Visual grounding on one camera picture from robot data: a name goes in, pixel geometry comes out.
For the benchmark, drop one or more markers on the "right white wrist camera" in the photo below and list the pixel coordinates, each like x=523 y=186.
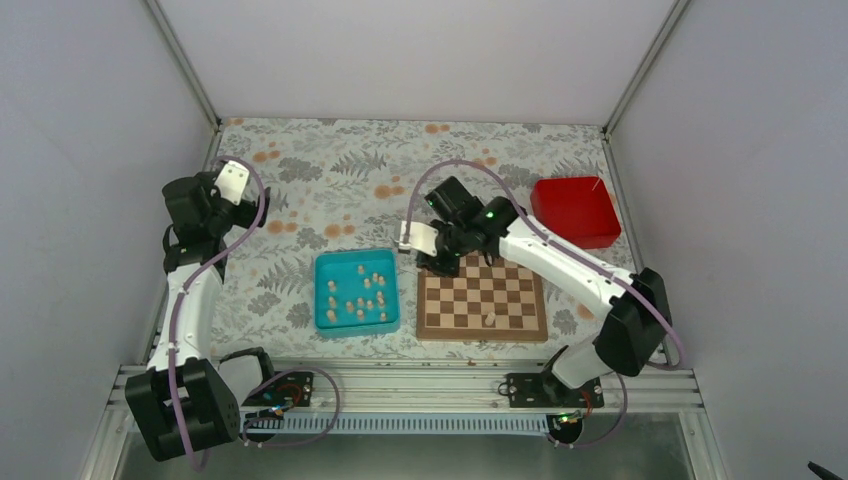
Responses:
x=418 y=237

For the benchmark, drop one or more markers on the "red plastic box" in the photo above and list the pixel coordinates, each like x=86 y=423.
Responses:
x=578 y=209

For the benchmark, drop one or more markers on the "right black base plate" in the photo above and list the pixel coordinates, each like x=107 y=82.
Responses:
x=538 y=390

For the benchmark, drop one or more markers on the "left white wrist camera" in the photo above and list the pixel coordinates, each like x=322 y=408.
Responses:
x=231 y=182

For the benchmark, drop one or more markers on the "floral patterned table mat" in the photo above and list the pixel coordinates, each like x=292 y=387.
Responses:
x=346 y=184

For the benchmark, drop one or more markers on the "teal plastic tray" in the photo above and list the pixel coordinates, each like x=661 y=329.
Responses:
x=342 y=267

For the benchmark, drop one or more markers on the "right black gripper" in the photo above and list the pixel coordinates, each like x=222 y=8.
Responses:
x=447 y=269

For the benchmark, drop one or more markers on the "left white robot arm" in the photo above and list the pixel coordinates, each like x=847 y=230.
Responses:
x=182 y=403

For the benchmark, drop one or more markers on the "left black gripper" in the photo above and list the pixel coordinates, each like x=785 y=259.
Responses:
x=247 y=219

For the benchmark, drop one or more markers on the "left aluminium frame post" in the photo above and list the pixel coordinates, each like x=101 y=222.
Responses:
x=182 y=60

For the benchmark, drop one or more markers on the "aluminium frame post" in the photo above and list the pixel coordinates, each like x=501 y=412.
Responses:
x=668 y=26
x=182 y=60

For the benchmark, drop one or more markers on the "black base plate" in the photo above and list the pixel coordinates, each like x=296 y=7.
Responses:
x=289 y=391
x=538 y=390

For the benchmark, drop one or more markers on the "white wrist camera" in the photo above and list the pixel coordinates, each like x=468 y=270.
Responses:
x=231 y=182
x=418 y=237

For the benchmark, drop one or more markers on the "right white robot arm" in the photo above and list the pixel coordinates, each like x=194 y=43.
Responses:
x=633 y=307

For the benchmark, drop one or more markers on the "wooden chess board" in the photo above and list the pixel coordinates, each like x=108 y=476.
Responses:
x=455 y=308

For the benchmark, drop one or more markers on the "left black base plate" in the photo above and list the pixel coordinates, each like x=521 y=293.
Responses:
x=289 y=391

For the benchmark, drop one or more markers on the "right aluminium frame post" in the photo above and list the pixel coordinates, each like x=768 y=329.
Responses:
x=668 y=26

